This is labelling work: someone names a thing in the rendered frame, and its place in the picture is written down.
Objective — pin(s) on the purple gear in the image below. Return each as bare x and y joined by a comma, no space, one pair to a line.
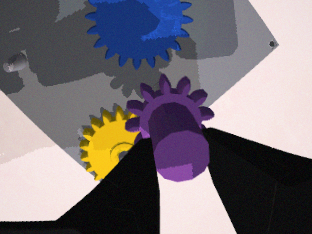
173,120

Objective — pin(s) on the blue gear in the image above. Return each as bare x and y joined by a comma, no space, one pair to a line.
138,29

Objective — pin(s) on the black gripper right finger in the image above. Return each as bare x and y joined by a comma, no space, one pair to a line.
264,190

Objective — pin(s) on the grey flat board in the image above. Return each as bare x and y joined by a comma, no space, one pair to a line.
51,72

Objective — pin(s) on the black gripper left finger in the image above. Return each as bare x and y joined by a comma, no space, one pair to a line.
127,201

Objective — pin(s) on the yellow gear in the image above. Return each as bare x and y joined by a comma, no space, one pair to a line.
104,144

